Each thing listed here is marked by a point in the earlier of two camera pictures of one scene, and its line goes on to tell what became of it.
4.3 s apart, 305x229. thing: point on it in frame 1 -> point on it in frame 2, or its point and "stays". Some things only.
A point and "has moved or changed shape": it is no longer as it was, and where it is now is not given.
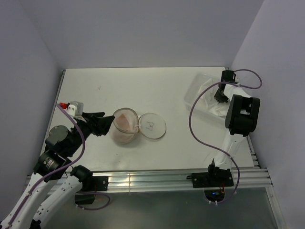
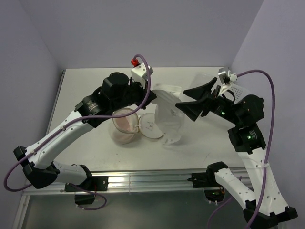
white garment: [212, 105] has moved or changed shape
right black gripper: [219, 98] -> [192, 109]
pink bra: [122, 123] stays
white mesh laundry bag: [127, 124] stays
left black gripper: [98, 124] -> [144, 94]
